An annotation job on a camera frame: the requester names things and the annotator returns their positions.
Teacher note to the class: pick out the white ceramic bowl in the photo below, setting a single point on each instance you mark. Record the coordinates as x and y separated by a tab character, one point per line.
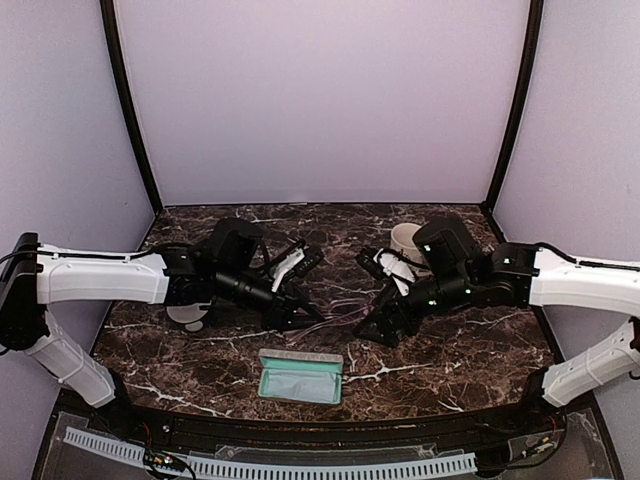
188	318

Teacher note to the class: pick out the light blue cloth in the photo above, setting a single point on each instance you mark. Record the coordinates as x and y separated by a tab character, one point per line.
314	387

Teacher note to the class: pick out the black corner post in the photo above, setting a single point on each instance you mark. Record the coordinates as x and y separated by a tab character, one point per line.
518	103
128	109

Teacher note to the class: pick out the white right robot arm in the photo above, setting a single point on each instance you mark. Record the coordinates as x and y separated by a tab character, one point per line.
601	289

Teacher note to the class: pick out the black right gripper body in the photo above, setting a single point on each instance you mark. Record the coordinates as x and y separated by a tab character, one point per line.
452	289

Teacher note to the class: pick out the grey glasses case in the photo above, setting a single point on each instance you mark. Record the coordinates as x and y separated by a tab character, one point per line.
301	363

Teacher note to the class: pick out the cream ceramic mug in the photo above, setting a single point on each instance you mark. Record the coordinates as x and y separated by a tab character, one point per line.
401	240

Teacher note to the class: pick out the black front rail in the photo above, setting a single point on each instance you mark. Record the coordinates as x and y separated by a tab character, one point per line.
206	433

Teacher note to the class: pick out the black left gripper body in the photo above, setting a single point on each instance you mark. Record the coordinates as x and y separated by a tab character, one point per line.
231	283

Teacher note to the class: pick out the clear frame dark-lens sunglasses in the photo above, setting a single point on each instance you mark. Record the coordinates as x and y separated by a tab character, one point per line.
349	318

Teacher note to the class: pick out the white slotted cable duct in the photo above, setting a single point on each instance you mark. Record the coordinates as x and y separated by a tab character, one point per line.
248	463

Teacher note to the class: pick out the black left corner post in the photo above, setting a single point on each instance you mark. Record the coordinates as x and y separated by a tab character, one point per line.
128	109

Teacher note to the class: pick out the black right corner post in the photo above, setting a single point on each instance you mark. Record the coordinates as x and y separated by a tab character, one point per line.
518	103

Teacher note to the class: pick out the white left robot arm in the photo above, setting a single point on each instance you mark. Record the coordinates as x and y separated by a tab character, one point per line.
36	275

